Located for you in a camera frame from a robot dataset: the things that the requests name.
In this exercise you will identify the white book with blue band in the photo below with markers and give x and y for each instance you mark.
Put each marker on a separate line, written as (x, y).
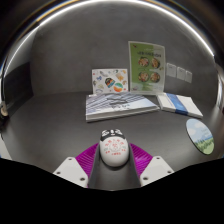
(180, 104)

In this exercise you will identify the white sticker card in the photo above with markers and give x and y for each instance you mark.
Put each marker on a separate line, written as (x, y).
(110, 81)

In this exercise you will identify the white printed computer mouse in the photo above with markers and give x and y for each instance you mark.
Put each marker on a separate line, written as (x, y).
(113, 148)

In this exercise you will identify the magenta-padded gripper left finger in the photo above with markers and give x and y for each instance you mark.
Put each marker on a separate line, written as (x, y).
(71, 170)

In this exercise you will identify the round landscape-print mouse pad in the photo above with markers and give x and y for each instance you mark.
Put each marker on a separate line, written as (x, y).
(200, 136)

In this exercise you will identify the white wall socket plate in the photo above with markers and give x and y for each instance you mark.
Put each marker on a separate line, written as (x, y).
(188, 76)
(171, 70)
(181, 73)

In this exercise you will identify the large grey-blue magazine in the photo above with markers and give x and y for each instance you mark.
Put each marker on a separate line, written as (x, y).
(116, 106)

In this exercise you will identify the green food poster stand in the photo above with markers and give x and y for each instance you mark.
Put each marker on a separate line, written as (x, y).
(146, 68)

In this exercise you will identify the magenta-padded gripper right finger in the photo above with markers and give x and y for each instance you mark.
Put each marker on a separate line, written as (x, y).
(156, 170)

